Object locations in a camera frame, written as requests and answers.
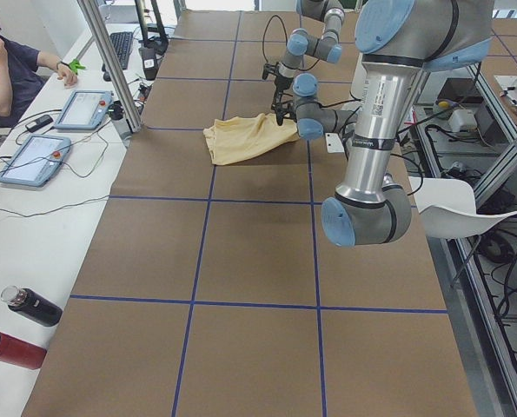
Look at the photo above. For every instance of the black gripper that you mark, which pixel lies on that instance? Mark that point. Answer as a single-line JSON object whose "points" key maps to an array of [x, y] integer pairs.
{"points": [[279, 82]]}

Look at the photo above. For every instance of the cream long-sleeve printed shirt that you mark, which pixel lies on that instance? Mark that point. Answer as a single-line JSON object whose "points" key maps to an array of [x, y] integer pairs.
{"points": [[239, 139]]}

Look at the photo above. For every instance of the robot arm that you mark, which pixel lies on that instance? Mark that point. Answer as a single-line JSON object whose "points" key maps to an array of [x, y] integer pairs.
{"points": [[397, 39], [326, 48]]}

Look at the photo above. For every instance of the person's hand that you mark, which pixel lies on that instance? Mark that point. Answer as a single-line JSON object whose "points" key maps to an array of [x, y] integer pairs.
{"points": [[67, 76]]}

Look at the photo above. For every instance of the black keyboard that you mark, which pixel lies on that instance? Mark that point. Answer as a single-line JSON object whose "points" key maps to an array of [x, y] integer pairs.
{"points": [[122, 43]]}

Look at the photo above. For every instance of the white plastic chair seat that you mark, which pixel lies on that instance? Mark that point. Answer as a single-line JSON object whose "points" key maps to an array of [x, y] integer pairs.
{"points": [[448, 210]]}

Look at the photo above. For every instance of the upper teach pendant tablet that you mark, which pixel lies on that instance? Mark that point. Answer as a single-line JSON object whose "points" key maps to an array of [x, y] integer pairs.
{"points": [[84, 110]]}

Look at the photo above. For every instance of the teach pendant tablet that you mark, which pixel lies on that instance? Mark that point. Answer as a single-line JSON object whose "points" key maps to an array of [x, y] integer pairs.
{"points": [[84, 110], [36, 161]]}

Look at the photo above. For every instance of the green object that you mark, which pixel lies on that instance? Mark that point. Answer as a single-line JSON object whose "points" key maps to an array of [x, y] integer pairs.
{"points": [[75, 66]]}

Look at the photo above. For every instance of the black phone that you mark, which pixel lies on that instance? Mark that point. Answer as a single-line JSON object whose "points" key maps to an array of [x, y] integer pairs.
{"points": [[39, 123]]}

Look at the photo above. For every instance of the lower teach pendant tablet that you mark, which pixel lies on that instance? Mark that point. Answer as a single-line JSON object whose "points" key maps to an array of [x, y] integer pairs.
{"points": [[36, 161]]}

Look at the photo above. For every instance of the person in navy shirt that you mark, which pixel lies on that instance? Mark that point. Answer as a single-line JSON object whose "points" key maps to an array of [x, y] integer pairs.
{"points": [[19, 81]]}

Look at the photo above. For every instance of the black water bottle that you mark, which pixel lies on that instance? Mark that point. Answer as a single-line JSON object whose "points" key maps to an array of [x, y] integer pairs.
{"points": [[29, 304]]}

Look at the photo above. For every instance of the red cylinder bottle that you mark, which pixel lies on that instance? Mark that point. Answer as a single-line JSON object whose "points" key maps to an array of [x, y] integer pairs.
{"points": [[21, 353]]}

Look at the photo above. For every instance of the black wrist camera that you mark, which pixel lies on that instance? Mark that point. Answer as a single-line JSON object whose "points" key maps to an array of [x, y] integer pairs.
{"points": [[269, 69], [283, 110]]}

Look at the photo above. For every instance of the aluminium frame post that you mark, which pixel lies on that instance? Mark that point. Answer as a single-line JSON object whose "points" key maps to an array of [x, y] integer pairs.
{"points": [[107, 52]]}

